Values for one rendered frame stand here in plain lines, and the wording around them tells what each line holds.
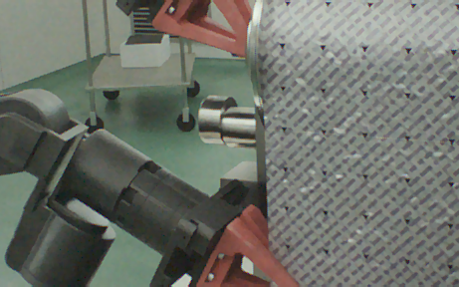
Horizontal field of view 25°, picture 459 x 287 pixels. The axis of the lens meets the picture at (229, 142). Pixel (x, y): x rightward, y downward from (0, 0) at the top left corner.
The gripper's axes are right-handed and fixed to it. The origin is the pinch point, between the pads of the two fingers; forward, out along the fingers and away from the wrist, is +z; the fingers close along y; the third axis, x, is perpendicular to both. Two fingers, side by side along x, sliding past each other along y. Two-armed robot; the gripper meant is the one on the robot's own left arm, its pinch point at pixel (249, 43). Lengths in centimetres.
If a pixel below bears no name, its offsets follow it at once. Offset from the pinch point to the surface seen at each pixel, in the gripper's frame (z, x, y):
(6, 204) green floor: -110, -242, -258
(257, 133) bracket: 5.2, -4.8, 0.9
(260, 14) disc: 1.7, 5.8, 8.5
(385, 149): 14.1, 4.4, 7.8
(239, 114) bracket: 2.8, -5.4, -0.6
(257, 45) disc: 2.9, 4.3, 9.1
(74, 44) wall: -228, -305, -500
